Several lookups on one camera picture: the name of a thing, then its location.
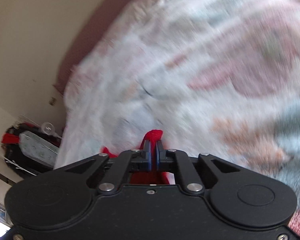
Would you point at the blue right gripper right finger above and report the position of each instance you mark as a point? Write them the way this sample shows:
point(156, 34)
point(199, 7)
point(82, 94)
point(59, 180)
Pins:
point(161, 158)

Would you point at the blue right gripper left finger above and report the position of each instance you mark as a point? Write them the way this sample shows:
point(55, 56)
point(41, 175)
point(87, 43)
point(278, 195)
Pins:
point(146, 156)

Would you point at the red shirt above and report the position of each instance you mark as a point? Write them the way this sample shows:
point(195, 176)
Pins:
point(153, 177)

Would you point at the red clothes pile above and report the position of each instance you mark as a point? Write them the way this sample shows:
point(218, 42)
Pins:
point(11, 136)

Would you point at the floral fleece blanket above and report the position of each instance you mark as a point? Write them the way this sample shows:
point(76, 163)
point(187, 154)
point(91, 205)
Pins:
point(216, 76)

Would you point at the light blue patterned storage bag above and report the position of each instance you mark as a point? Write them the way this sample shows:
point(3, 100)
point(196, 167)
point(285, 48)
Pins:
point(38, 149)

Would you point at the mauve quilted bedspread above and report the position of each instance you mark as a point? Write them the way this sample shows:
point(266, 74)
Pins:
point(91, 32)

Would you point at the wall socket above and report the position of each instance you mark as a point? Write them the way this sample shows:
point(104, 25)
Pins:
point(52, 101)

